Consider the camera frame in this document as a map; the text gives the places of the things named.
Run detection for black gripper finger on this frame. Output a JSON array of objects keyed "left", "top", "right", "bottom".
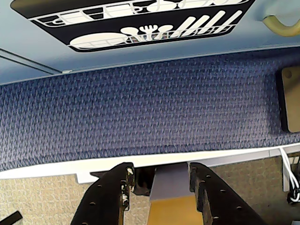
[
  {"left": 70, "top": 161, "right": 136, "bottom": 225},
  {"left": 188, "top": 161, "right": 267, "bottom": 225}
]

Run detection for grey and yellow box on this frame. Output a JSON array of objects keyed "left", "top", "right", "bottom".
[{"left": 147, "top": 163, "right": 203, "bottom": 225}]

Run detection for blue textured floor mat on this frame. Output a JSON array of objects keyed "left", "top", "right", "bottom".
[{"left": 0, "top": 48, "right": 300, "bottom": 173}]

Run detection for black flat strip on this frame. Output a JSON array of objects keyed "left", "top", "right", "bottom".
[{"left": 0, "top": 210, "right": 23, "bottom": 225}]

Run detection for beige board with black edge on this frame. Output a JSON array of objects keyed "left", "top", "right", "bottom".
[{"left": 275, "top": 67, "right": 300, "bottom": 133}]

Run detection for blue toy kitchen unit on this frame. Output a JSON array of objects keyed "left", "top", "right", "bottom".
[{"left": 0, "top": 0, "right": 300, "bottom": 85}]

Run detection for white cable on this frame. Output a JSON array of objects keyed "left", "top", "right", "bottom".
[{"left": 279, "top": 147, "right": 300, "bottom": 203}]

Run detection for gold dishwasher door handle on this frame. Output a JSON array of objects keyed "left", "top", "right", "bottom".
[{"left": 262, "top": 13, "right": 300, "bottom": 38}]

